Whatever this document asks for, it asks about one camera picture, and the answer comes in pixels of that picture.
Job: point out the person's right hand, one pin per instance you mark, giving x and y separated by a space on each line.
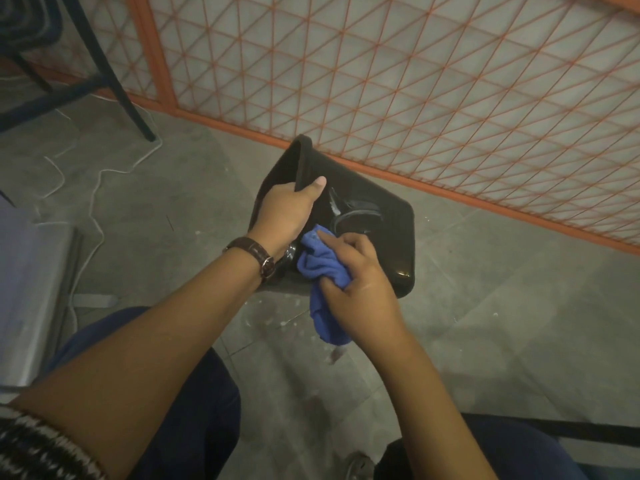
367 294

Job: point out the person's left hand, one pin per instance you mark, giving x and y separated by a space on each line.
282 209

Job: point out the person's right thumb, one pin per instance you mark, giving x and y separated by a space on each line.
334 287

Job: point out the person's left thumb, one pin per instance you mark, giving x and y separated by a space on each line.
313 187

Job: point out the blue cleaning cloth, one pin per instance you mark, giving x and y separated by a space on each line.
320 259

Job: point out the black plastic bin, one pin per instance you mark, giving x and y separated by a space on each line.
372 234

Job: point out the person's right forearm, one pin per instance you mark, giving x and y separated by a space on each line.
430 409

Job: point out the person's left forearm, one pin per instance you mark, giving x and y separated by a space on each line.
150 354

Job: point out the grey shoe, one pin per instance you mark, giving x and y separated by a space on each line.
360 467

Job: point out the person's left trouser leg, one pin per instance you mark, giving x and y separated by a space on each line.
200 419

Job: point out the person's trouser leg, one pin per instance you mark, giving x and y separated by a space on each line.
525 454
200 419

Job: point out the person's right trouser leg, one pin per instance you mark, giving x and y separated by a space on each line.
525 454

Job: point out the silver metal bench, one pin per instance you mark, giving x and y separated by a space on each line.
30 294

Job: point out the black chair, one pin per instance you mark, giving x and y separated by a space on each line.
25 29

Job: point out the striped knit sleeve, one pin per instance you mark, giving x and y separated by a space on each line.
30 449

